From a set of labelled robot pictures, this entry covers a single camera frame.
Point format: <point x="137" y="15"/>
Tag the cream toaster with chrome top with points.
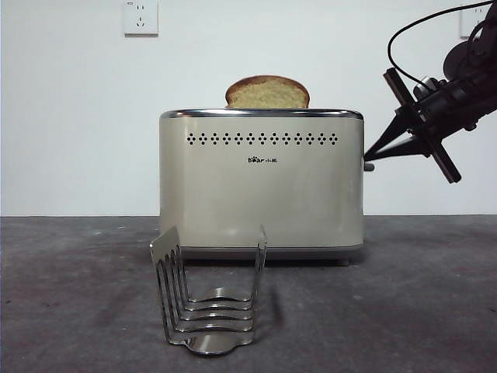
<point x="260" y="194"/>

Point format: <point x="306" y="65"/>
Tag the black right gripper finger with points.
<point x="407" y="147"/>
<point x="396" y="134"/>

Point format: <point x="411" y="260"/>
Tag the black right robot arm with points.
<point x="479" y="58"/>

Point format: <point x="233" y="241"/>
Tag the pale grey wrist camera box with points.
<point x="426" y="84"/>

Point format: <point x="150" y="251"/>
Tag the slice of bread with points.
<point x="268" y="93"/>

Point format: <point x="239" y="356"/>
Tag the stainless steel bread rack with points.
<point x="206" y="344"/>

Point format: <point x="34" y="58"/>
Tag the grey toaster lever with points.
<point x="370" y="167"/>

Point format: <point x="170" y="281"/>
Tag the white wall socket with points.
<point x="140" y="19"/>
<point x="466" y="27"/>

